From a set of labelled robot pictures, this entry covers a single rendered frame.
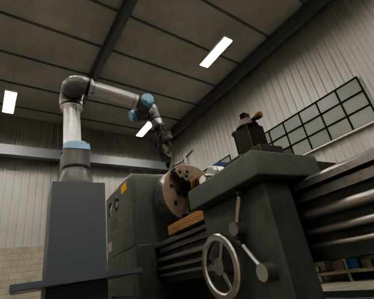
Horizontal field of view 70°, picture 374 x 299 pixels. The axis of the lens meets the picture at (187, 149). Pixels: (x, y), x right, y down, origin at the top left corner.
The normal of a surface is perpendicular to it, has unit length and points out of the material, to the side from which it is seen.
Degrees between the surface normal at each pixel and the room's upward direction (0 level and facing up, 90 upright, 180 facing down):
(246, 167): 90
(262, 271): 90
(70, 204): 90
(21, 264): 90
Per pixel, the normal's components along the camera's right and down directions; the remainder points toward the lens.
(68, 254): 0.49, -0.43
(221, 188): -0.87, -0.08
